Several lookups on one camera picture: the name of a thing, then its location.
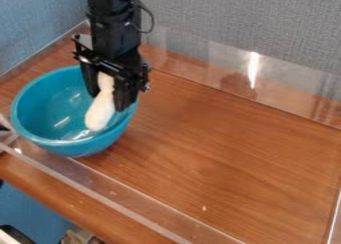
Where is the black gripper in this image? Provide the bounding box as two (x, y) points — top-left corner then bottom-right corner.
(72, 0), (153, 112)

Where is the white brown toy mushroom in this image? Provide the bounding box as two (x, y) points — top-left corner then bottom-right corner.
(86, 73), (115, 131)

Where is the blue bowl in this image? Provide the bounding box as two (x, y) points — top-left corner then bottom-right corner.
(11, 66), (139, 157)

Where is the clear acrylic left barrier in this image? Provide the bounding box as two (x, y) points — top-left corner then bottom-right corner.
(0, 19), (88, 77)

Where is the clear acrylic barrier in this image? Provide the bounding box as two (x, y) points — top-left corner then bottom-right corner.
(142, 26), (341, 129)
(0, 114), (244, 244)
(0, 19), (88, 77)

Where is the clear acrylic front barrier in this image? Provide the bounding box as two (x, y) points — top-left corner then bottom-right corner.
(0, 114), (244, 244)

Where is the clear acrylic back barrier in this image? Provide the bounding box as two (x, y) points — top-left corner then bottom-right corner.
(142, 26), (341, 129)

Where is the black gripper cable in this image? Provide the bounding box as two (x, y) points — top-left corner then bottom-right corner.
(129, 0), (157, 35)

